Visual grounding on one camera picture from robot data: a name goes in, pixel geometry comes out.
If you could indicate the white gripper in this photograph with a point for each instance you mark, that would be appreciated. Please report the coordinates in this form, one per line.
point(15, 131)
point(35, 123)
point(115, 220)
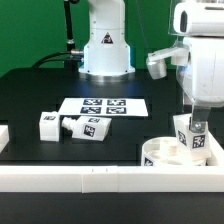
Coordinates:
point(197, 54)

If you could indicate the white round stool seat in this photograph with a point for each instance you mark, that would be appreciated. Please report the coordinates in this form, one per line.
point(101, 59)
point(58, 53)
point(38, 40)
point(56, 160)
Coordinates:
point(164, 152)

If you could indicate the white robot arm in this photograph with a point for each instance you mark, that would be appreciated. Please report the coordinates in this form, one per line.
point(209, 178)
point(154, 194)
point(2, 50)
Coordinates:
point(107, 53)

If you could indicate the white marker sheet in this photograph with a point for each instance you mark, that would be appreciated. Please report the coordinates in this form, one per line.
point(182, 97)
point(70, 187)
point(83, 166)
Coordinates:
point(104, 107)

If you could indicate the white fence front wall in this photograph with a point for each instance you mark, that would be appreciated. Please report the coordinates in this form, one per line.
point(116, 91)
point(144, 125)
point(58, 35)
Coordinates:
point(114, 179)

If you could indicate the black camera pole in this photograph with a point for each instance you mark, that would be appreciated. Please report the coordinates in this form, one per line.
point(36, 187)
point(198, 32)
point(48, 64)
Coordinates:
point(70, 44)

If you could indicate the white fence left wall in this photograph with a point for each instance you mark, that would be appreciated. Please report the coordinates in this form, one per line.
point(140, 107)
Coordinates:
point(4, 137)

